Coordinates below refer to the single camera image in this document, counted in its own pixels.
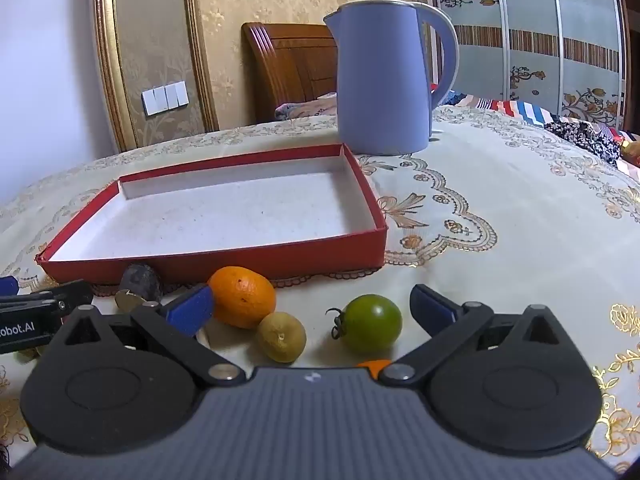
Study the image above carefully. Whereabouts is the wardrobe with floral sliding doors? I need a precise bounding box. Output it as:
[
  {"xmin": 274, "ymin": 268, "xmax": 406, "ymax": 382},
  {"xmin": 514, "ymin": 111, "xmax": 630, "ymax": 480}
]
[{"xmin": 422, "ymin": 0, "xmax": 631, "ymax": 131}]

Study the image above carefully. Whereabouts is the green tomato with stem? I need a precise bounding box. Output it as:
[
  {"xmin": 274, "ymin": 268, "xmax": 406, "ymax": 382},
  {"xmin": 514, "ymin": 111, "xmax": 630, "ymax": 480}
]
[{"xmin": 325, "ymin": 294, "xmax": 403, "ymax": 354}]

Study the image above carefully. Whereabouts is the red cardboard box tray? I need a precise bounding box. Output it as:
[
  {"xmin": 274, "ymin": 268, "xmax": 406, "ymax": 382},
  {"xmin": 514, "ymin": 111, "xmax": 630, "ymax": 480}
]
[{"xmin": 35, "ymin": 143, "xmax": 389, "ymax": 286}]

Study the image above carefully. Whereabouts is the wooden bed headboard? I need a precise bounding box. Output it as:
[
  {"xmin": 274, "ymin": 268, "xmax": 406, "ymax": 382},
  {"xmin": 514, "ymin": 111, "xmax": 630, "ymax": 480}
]
[{"xmin": 242, "ymin": 22, "xmax": 341, "ymax": 123}]

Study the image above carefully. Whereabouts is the pink patterned cloth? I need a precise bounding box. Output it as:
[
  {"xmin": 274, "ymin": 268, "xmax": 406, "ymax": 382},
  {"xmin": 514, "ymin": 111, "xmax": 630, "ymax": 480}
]
[{"xmin": 274, "ymin": 92, "xmax": 338, "ymax": 121}]

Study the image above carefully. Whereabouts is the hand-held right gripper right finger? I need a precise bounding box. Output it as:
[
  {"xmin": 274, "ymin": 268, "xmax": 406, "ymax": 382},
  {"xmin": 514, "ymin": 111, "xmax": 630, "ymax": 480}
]
[{"xmin": 378, "ymin": 284, "xmax": 576, "ymax": 386}]

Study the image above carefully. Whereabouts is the striped colourful bedding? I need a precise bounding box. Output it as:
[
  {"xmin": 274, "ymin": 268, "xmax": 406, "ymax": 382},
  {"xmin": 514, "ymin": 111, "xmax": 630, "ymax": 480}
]
[{"xmin": 440, "ymin": 91, "xmax": 566, "ymax": 126}]

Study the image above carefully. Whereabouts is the gold wall moulding frame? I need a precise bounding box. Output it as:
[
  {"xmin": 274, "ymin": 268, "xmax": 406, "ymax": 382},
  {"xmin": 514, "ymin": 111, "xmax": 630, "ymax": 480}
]
[{"xmin": 90, "ymin": 0, "xmax": 221, "ymax": 153}]

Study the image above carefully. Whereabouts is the dark floral cloth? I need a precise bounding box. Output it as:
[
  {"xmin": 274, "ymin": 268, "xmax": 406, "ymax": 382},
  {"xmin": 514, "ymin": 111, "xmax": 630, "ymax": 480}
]
[{"xmin": 544, "ymin": 116, "xmax": 623, "ymax": 167}]

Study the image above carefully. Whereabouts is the white wall light switch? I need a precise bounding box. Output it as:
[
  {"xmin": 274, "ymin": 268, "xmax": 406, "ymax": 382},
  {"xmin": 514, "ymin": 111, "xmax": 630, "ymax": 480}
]
[{"xmin": 141, "ymin": 82, "xmax": 190, "ymax": 116}]

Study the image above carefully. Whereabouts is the speckled orange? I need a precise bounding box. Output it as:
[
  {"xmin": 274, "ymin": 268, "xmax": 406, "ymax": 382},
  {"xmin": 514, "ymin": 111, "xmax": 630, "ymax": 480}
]
[{"xmin": 207, "ymin": 266, "xmax": 277, "ymax": 330}]

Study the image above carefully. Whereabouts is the blue electric kettle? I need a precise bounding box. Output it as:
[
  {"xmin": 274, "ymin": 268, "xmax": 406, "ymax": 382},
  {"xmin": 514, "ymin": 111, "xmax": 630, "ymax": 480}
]
[{"xmin": 323, "ymin": 1, "xmax": 460, "ymax": 157}]

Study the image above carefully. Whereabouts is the purple sugarcane piece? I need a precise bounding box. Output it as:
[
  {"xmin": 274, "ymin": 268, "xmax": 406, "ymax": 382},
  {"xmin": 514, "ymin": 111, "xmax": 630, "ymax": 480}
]
[{"xmin": 115, "ymin": 263, "xmax": 163, "ymax": 311}]

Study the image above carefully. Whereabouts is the plain orange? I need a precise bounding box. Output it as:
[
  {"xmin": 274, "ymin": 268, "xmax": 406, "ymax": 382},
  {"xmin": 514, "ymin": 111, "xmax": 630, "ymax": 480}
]
[{"xmin": 356, "ymin": 358, "xmax": 393, "ymax": 377}]

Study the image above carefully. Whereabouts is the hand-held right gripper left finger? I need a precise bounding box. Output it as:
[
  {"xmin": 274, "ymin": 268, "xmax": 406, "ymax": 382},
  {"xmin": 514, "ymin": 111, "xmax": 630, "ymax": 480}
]
[{"xmin": 59, "ymin": 284, "xmax": 247, "ymax": 387}]

